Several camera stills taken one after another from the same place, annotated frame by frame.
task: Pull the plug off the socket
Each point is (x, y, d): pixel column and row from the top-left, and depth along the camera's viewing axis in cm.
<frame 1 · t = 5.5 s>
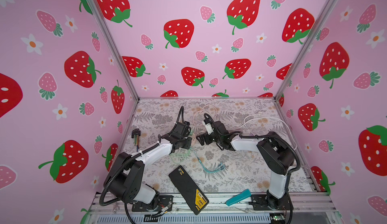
left hand: (188, 140, 90), fingers open
right hand: (200, 134, 94), fingers open
black rectangular case yellow label: (191, 192, 77), point 2 cm above the table
hex key set holder: (135, 133, 100), point 2 cm above the table

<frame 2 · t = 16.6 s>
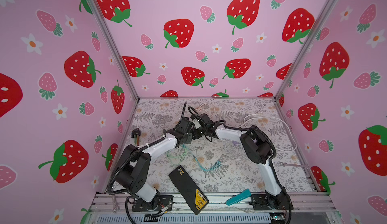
left hand: (187, 135, 92), fingers open
right hand: (193, 132, 100), fingers open
the named things where they were.

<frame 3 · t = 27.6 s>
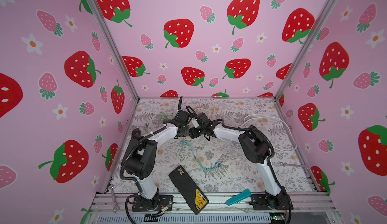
left hand: (184, 131, 95), fingers open
right hand: (192, 131, 100), fingers open
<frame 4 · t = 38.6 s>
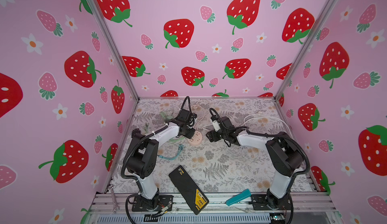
left hand: (190, 131, 95), fingers open
right hand: (210, 132, 95), fingers open
round pink power socket: (196, 139, 97), point 2 cm above the table
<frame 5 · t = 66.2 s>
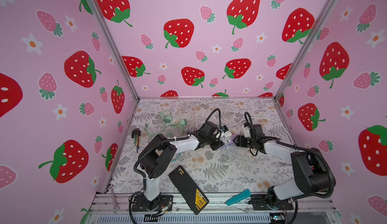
left hand: (221, 139, 91), fingers open
right hand: (237, 140, 94), fingers open
light green usb charger: (183, 121, 106), point 3 cm above the table
